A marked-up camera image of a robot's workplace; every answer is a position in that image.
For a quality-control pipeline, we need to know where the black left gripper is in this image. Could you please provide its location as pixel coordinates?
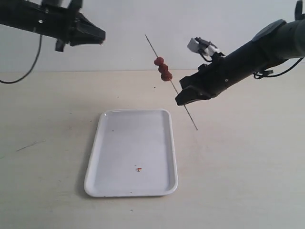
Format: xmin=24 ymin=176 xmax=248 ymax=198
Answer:
xmin=33 ymin=0 xmax=106 ymax=52

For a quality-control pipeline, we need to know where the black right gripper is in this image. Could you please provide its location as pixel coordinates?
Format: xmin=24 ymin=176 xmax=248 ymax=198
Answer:
xmin=175 ymin=53 xmax=241 ymax=106

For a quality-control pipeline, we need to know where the dark red date fruit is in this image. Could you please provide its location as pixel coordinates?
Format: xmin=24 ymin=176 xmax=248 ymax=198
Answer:
xmin=153 ymin=57 xmax=164 ymax=66
xmin=158 ymin=63 xmax=168 ymax=74

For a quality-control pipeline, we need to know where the thin metal skewer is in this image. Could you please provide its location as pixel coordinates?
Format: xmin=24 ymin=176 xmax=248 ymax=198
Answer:
xmin=144 ymin=34 xmax=198 ymax=131

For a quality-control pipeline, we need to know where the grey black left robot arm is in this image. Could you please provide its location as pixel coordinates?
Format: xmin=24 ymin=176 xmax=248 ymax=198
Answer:
xmin=0 ymin=0 xmax=106 ymax=52

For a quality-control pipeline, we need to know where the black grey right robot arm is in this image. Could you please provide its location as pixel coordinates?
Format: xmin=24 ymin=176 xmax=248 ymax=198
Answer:
xmin=175 ymin=20 xmax=305 ymax=106

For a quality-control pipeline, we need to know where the white rectangular plastic tray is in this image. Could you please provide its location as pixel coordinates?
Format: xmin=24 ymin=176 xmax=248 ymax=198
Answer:
xmin=84 ymin=109 xmax=178 ymax=198

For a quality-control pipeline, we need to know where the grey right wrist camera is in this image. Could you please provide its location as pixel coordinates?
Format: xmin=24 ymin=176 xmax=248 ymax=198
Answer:
xmin=187 ymin=37 xmax=225 ymax=62

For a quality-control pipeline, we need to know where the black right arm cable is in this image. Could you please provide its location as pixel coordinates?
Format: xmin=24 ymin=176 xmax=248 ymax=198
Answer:
xmin=254 ymin=0 xmax=305 ymax=79

